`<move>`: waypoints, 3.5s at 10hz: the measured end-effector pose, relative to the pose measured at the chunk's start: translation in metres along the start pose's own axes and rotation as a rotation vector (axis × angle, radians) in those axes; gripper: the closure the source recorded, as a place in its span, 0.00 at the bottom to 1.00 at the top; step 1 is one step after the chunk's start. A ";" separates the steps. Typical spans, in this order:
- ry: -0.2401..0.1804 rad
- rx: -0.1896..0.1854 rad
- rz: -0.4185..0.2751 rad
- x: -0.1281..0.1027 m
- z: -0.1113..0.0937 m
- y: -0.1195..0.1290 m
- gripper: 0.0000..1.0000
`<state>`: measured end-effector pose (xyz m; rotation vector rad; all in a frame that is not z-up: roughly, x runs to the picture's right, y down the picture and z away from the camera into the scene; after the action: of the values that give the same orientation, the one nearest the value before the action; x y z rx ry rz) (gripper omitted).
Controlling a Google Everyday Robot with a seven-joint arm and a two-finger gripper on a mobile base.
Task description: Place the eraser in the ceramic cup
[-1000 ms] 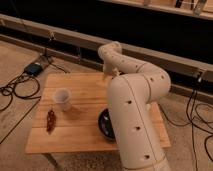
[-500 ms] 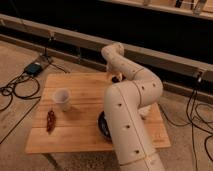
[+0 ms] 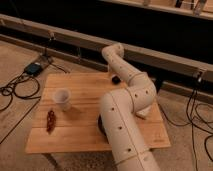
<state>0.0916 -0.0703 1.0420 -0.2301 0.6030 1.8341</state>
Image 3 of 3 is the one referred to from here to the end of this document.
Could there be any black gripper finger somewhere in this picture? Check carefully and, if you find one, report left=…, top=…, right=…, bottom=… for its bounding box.
left=111, top=76, right=121, bottom=84

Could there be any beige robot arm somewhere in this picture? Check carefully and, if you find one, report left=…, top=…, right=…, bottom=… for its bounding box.
left=100, top=43, right=160, bottom=171

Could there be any dark ceramic bowl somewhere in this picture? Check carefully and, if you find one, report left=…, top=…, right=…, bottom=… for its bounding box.
left=98, top=115, right=106, bottom=136

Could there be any translucent white cup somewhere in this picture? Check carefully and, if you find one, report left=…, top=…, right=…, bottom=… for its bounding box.
left=52, top=89, right=71, bottom=111

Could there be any white block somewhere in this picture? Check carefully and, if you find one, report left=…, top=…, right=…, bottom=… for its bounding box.
left=136, top=109, right=150, bottom=119

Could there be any wooden table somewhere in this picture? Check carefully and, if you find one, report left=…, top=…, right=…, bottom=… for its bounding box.
left=25, top=72, right=172, bottom=155

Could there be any dried red chili pepper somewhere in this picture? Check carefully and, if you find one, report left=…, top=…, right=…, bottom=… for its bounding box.
left=46, top=110, right=56, bottom=133

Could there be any black power adapter box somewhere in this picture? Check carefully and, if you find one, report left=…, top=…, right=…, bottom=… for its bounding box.
left=24, top=63, right=42, bottom=76

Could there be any black floor cables right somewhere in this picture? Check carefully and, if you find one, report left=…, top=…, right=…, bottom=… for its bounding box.
left=159, top=74, right=213, bottom=171

